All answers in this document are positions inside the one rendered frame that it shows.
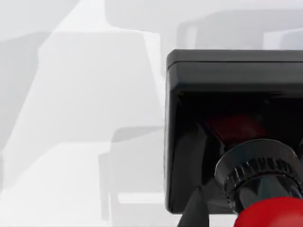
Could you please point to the red bottle with black cap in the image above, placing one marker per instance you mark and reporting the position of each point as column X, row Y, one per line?
column 260, row 179

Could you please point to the black square bin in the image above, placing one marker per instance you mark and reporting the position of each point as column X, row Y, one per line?
column 189, row 132

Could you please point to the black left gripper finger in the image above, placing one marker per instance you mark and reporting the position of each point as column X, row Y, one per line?
column 195, row 212

